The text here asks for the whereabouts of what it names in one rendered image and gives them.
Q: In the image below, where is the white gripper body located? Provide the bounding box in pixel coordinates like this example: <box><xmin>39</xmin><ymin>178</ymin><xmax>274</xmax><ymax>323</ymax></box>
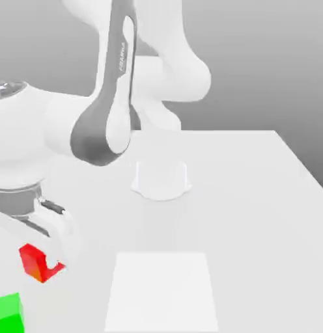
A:
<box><xmin>5</xmin><ymin>209</ymin><xmax>75</xmax><ymax>263</ymax></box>

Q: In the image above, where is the small red cube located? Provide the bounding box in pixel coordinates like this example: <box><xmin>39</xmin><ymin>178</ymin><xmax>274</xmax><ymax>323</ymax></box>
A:
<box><xmin>18</xmin><ymin>243</ymin><xmax>66</xmax><ymax>284</ymax></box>

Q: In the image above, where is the small green cube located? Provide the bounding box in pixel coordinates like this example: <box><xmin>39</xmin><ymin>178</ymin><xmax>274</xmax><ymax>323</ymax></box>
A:
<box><xmin>0</xmin><ymin>292</ymin><xmax>26</xmax><ymax>333</ymax></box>

